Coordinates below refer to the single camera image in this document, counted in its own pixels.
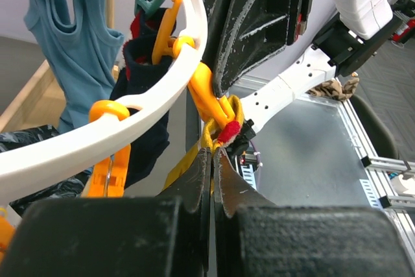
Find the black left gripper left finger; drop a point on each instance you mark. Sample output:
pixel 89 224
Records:
pixel 165 235

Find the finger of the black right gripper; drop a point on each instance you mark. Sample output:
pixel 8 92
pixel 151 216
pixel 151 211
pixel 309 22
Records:
pixel 243 34

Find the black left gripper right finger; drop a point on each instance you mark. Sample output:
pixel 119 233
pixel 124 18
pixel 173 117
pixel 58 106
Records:
pixel 255 237

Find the yellow sock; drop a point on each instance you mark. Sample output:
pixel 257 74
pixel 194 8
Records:
pixel 212 137

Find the white round clip hanger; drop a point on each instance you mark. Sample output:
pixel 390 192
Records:
pixel 32 168

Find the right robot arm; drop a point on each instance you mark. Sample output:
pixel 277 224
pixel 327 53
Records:
pixel 339 48

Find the orange clothes peg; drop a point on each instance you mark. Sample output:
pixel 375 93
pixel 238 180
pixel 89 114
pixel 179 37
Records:
pixel 207 105
pixel 165 44
pixel 108 178

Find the blue cloth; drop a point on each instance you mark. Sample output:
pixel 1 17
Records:
pixel 81 52

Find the wooden hanging rack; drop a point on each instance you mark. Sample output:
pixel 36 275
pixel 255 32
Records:
pixel 40 102

